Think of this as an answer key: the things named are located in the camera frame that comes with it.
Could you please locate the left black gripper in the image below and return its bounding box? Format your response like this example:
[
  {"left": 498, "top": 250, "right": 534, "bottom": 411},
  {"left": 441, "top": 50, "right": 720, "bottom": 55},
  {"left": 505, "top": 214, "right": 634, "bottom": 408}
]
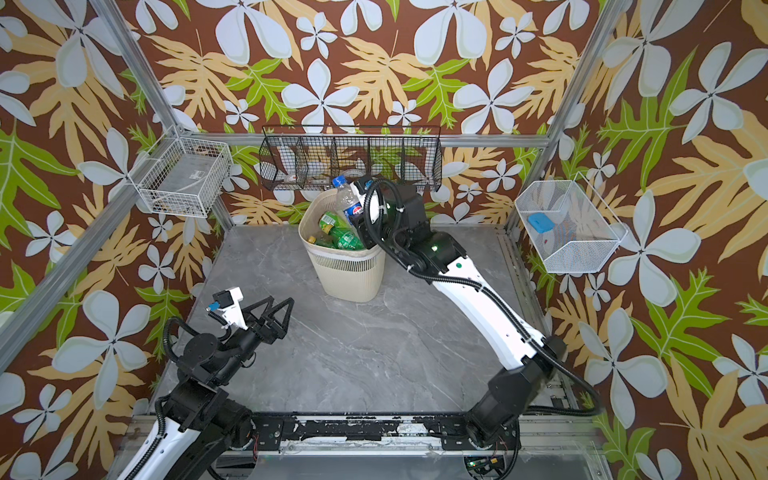
[{"left": 215, "top": 295, "right": 291, "bottom": 388}]

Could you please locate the pepsi bottle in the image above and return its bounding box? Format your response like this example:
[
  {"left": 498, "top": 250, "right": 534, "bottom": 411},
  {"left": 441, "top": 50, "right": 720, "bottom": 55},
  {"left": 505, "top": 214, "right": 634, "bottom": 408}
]
[{"left": 332, "top": 175, "right": 363, "bottom": 225}]

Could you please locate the green soda bottle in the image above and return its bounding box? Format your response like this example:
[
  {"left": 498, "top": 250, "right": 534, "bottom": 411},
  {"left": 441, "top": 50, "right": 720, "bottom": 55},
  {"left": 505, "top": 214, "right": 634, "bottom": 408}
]
[
  {"left": 307, "top": 236, "right": 336, "bottom": 249},
  {"left": 318, "top": 211, "right": 365, "bottom": 251}
]

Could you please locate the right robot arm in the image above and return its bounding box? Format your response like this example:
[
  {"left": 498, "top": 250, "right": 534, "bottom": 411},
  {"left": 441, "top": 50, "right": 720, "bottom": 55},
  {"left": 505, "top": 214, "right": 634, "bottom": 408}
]
[{"left": 298, "top": 176, "right": 604, "bottom": 449}]

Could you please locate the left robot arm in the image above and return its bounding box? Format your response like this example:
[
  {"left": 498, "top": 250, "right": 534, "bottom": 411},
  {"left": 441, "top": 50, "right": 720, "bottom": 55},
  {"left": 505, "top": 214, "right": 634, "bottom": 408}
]
[{"left": 119, "top": 292, "right": 295, "bottom": 479}]

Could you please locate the beige plastic waste bin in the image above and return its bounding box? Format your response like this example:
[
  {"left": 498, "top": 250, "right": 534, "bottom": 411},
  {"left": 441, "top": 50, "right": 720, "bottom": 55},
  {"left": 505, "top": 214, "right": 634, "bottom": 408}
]
[{"left": 298, "top": 189, "right": 386, "bottom": 303}]

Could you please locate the blue object in basket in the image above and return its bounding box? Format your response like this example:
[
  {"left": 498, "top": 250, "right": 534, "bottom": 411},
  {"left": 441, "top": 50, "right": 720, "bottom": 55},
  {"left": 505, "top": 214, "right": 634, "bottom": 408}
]
[{"left": 527, "top": 212, "right": 555, "bottom": 234}]

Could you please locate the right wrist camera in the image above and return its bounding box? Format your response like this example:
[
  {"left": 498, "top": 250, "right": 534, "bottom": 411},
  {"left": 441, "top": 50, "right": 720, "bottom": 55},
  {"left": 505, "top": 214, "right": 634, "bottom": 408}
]
[{"left": 360, "top": 178, "right": 380, "bottom": 224}]

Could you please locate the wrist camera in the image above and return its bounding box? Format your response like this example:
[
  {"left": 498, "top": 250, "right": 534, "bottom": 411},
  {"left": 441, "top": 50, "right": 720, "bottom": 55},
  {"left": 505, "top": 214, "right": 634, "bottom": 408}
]
[
  {"left": 206, "top": 287, "right": 247, "bottom": 330},
  {"left": 360, "top": 178, "right": 380, "bottom": 224}
]

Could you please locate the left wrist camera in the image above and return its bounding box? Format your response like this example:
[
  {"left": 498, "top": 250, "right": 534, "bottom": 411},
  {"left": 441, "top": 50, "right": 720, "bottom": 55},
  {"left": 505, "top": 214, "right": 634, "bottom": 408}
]
[{"left": 206, "top": 287, "right": 247, "bottom": 330}]

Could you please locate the black wire wall basket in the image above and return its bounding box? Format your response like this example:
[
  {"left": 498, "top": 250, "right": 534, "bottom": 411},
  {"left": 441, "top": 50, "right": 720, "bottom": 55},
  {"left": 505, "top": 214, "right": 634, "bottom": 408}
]
[{"left": 255, "top": 124, "right": 444, "bottom": 192}]

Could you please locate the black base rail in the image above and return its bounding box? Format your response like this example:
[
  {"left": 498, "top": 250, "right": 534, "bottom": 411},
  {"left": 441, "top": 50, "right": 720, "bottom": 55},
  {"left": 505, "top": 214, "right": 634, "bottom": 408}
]
[{"left": 197, "top": 410, "right": 523, "bottom": 457}]

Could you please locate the white wire basket left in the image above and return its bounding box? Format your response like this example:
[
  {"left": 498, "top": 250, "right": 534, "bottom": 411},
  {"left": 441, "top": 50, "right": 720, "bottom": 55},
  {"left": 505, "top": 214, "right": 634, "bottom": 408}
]
[{"left": 130, "top": 127, "right": 233, "bottom": 218}]

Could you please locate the white wire basket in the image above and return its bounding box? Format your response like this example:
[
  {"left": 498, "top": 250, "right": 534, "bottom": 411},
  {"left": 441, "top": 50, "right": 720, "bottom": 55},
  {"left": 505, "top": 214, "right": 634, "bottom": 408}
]
[
  {"left": 130, "top": 127, "right": 233, "bottom": 218},
  {"left": 515, "top": 174, "right": 629, "bottom": 276}
]

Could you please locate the white wire basket right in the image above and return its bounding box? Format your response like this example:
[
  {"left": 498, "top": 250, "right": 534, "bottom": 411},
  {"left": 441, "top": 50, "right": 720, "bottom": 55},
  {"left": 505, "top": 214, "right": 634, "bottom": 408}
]
[{"left": 515, "top": 174, "right": 629, "bottom": 276}]

